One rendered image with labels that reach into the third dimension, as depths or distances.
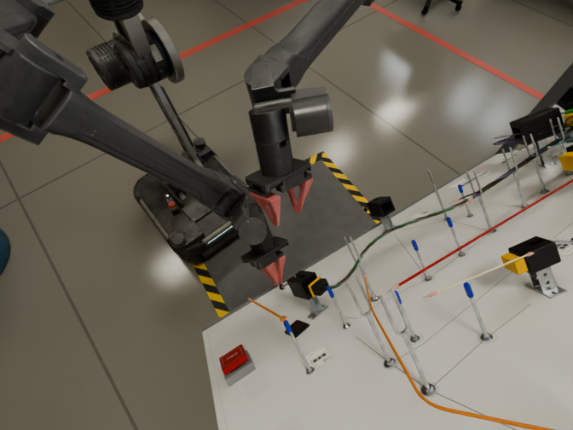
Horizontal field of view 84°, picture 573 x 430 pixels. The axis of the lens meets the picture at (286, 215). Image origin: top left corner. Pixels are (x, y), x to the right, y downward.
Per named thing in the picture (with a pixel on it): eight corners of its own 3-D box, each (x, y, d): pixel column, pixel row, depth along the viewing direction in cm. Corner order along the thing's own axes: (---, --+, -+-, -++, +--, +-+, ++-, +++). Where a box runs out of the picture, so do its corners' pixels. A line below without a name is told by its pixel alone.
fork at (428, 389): (428, 399, 38) (384, 299, 35) (417, 391, 40) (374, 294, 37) (440, 389, 38) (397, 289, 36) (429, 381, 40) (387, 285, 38)
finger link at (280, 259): (295, 281, 75) (282, 246, 72) (272, 298, 72) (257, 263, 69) (280, 274, 81) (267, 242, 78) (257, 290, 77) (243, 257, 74)
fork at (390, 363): (389, 370, 45) (349, 284, 42) (381, 364, 46) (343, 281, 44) (399, 362, 45) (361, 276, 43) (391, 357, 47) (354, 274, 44)
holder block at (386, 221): (378, 223, 103) (366, 196, 102) (402, 227, 92) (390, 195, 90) (367, 230, 102) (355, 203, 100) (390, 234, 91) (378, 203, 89)
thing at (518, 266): (529, 270, 44) (524, 258, 43) (518, 275, 44) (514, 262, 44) (513, 264, 47) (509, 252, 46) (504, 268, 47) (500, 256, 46)
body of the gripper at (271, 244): (291, 246, 74) (280, 217, 72) (256, 270, 69) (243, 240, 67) (276, 242, 79) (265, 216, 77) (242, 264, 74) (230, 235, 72)
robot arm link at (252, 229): (233, 173, 70) (208, 202, 71) (231, 183, 59) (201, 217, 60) (274, 207, 73) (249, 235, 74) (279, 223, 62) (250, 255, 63)
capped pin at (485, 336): (478, 339, 43) (457, 285, 41) (483, 333, 43) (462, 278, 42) (489, 343, 41) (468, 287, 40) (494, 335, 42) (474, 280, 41)
